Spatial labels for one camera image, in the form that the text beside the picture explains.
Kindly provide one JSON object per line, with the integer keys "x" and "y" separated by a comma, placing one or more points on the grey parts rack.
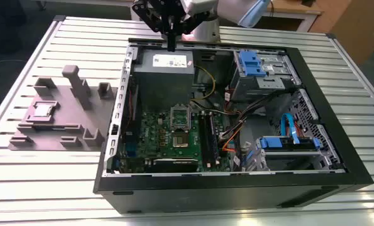
{"x": 67, "y": 122}

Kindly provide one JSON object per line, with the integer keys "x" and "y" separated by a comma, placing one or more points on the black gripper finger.
{"x": 195, "y": 22}
{"x": 147, "y": 16}

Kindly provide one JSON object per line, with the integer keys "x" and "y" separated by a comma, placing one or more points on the long black RAM slot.
{"x": 205, "y": 139}

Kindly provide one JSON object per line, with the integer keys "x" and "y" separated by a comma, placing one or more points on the wooden cabinet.
{"x": 360, "y": 28}

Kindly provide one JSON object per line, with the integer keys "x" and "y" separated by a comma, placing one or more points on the CPU with silver top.
{"x": 43, "y": 110}

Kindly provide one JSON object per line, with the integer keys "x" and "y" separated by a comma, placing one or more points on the grey power supply unit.
{"x": 165, "y": 87}

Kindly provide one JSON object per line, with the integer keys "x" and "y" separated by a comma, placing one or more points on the black graphics card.
{"x": 174, "y": 163}

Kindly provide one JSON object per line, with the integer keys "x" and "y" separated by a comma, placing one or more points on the silver disk bay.
{"x": 296, "y": 154}

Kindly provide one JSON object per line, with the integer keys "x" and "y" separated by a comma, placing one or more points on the wooden desk white frame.
{"x": 296, "y": 10}

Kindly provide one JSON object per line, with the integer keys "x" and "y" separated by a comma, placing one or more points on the black open PC case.
{"x": 206, "y": 197}

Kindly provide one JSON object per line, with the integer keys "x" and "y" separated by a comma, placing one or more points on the small black desk device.
{"x": 308, "y": 2}

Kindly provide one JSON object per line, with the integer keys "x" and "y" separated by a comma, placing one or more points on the spare RAM stick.
{"x": 50, "y": 128}

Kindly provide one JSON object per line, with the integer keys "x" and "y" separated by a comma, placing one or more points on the green motherboard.
{"x": 153, "y": 131}

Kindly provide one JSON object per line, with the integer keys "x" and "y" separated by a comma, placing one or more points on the installed black RAM stick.
{"x": 214, "y": 139}

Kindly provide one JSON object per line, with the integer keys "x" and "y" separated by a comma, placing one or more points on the CPU socket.
{"x": 181, "y": 141}

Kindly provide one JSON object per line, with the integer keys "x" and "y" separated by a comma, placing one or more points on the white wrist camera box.
{"x": 190, "y": 7}

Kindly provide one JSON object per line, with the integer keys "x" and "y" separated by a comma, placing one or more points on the silver drive cage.
{"x": 269, "y": 84}

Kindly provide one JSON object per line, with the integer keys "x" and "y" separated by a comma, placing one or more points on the hard disk in blue carrier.
{"x": 302, "y": 145}

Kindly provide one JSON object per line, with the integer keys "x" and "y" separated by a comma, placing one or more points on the blue plastic drive latch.
{"x": 253, "y": 63}

